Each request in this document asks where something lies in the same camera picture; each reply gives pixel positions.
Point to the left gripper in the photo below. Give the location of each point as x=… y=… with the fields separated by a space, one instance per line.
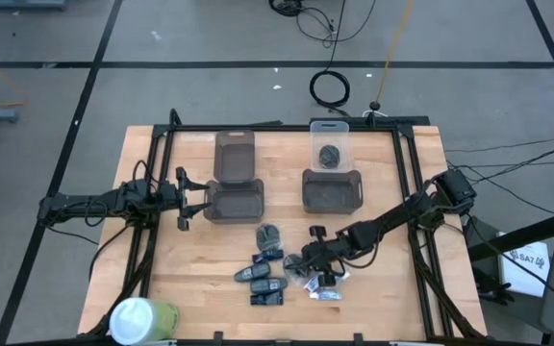
x=171 y=197

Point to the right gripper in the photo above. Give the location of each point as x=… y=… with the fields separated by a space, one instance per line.
x=330 y=250

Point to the wide smoky plastic bin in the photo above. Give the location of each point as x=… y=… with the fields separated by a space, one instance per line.
x=330 y=194
x=234 y=204

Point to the grey sock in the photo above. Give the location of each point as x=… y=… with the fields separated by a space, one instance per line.
x=268 y=237

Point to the narrow smoky plastic bin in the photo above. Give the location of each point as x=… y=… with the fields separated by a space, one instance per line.
x=234 y=158

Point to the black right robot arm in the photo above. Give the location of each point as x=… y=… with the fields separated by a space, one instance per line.
x=392 y=218

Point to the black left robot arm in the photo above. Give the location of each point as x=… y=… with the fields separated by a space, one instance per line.
x=89 y=204

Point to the clear plastic bin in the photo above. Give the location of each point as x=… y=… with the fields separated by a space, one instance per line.
x=330 y=134

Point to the green canister with white lid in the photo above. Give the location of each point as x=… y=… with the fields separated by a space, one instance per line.
x=143 y=320

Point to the black round knob stand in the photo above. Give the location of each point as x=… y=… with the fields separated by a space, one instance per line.
x=374 y=105

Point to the white cardboard box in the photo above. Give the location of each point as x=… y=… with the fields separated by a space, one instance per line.
x=522 y=274

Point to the black slanted bar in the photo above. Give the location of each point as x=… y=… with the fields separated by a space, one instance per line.
x=522 y=238

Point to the grey flat floor base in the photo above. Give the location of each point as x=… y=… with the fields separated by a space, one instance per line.
x=22 y=4

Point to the black metal table frame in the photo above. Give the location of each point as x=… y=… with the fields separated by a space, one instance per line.
x=282 y=128

